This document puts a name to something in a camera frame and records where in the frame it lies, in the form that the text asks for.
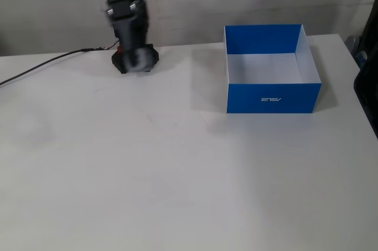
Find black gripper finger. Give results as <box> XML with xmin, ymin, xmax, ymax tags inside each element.
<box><xmin>113</xmin><ymin>18</ymin><xmax>151</xmax><ymax>72</ymax></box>

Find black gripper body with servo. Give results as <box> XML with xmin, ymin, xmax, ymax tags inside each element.
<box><xmin>105</xmin><ymin>0</ymin><xmax>149</xmax><ymax>28</ymax></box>

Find black honeycomb robot base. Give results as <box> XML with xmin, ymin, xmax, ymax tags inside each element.
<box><xmin>111</xmin><ymin>43</ymin><xmax>161</xmax><ymax>75</ymax></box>

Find blue cardboard box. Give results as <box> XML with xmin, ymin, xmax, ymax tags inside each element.
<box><xmin>223</xmin><ymin>23</ymin><xmax>322</xmax><ymax>115</ymax></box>

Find gray object with blue label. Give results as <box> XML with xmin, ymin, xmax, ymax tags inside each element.
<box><xmin>345</xmin><ymin>34</ymin><xmax>369</xmax><ymax>70</ymax></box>

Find large black case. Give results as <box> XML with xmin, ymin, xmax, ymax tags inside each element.
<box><xmin>353</xmin><ymin>0</ymin><xmax>378</xmax><ymax>141</ymax></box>

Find black power cable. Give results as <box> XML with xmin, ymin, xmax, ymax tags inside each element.
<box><xmin>0</xmin><ymin>44</ymin><xmax>119</xmax><ymax>87</ymax></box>

